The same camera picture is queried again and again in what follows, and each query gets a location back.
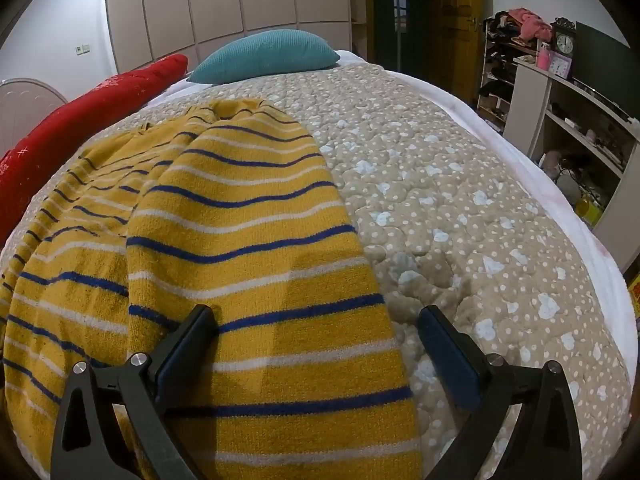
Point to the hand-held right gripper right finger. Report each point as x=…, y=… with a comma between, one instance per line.
x=450, y=360

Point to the dark ornate table clock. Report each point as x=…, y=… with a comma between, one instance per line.
x=564, y=40

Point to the pink alarm clock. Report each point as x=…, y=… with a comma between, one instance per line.
x=561, y=66

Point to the white round fan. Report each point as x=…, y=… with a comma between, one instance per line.
x=25, y=107

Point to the wall switch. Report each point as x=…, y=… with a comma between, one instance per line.
x=83, y=49

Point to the pink cloth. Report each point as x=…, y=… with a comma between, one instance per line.
x=530, y=24

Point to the yellow wooden door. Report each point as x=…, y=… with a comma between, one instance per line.
x=457, y=25

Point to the pink bottle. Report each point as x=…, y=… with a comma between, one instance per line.
x=543, y=56

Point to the beige dotted quilt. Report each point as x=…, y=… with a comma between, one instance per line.
x=450, y=185

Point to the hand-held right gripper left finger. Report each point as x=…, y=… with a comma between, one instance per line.
x=175, y=357

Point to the yellow bottle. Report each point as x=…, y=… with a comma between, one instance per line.
x=589, y=207

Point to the red bolster pillow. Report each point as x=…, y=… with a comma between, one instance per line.
x=90, y=110

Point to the beige panelled wardrobe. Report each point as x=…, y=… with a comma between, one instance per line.
x=225, y=0

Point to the dark flat screen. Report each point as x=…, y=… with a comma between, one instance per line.
x=602, y=65

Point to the teal pillow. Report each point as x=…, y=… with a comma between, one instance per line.
x=265, y=57

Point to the white shelf desk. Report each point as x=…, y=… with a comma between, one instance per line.
x=530, y=105

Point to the shoe rack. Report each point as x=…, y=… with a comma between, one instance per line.
x=495, y=80

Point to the yellow striped knit garment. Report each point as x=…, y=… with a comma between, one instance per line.
x=250, y=210

